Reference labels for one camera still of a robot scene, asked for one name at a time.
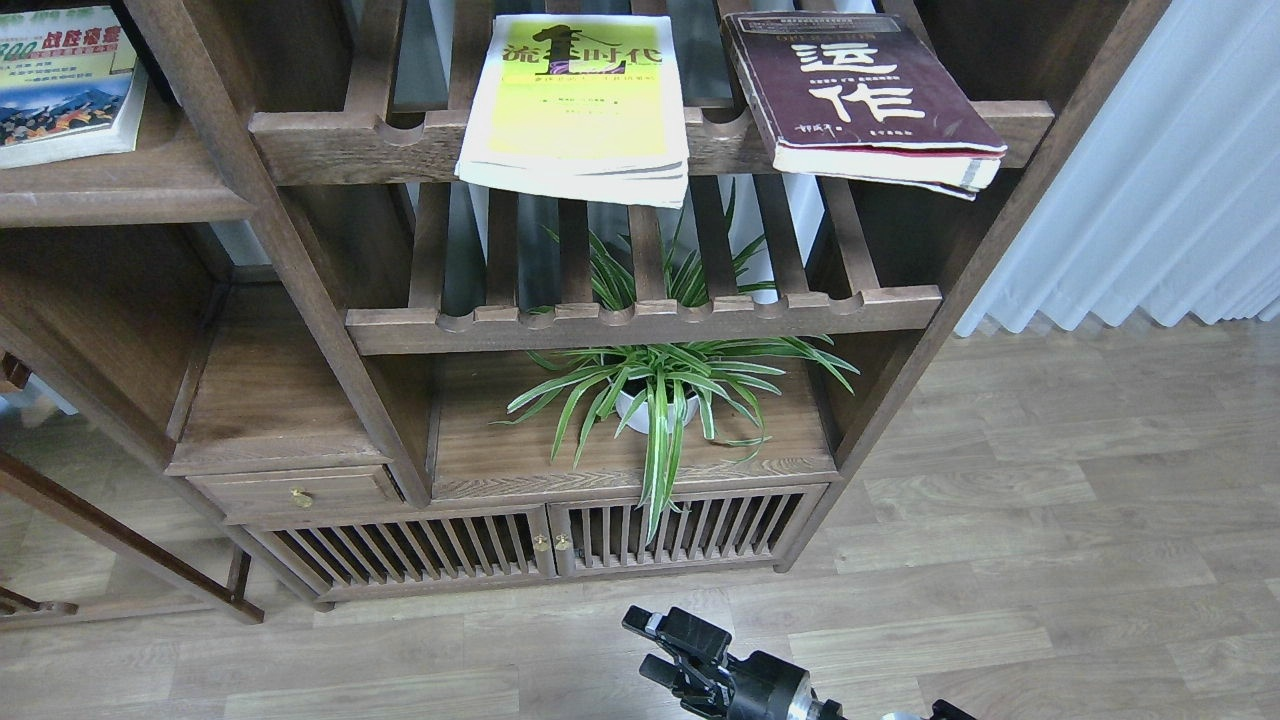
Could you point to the dark wooden bookshelf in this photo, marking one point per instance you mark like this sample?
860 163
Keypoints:
285 285

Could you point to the white plant pot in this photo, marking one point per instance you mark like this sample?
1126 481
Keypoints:
632 407

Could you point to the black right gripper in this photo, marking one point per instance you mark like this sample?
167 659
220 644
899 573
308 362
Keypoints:
713 685

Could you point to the yellow green paperback book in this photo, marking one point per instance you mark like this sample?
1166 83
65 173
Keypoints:
585 107

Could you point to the white pleated curtain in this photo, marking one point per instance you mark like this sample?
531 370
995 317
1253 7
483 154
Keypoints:
1169 205

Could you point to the small colourful paperback book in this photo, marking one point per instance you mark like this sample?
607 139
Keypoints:
72 85

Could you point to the maroon hardcover book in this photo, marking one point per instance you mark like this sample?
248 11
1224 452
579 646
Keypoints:
859 96

